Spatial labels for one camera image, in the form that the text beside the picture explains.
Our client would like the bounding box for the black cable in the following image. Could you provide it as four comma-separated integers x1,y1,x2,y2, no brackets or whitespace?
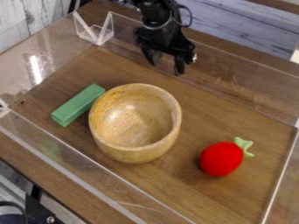
0,200,28,224

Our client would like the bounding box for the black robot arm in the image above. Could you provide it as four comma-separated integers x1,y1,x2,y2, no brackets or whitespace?
132,0,197,75

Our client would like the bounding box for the red plush strawberry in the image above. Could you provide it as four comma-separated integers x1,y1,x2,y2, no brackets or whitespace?
199,136,255,177

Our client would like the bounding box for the wooden bowl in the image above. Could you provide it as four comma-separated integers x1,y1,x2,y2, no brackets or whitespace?
88,83,183,164

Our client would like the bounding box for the green rectangular block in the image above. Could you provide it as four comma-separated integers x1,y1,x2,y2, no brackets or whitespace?
50,84,106,127

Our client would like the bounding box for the clear acrylic corner bracket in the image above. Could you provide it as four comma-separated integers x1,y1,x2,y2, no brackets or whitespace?
72,11,114,46

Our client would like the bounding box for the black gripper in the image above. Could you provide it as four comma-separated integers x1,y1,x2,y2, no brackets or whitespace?
134,27,197,75

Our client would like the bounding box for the black table clamp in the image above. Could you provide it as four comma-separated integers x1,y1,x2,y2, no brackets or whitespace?
25,185,65,224

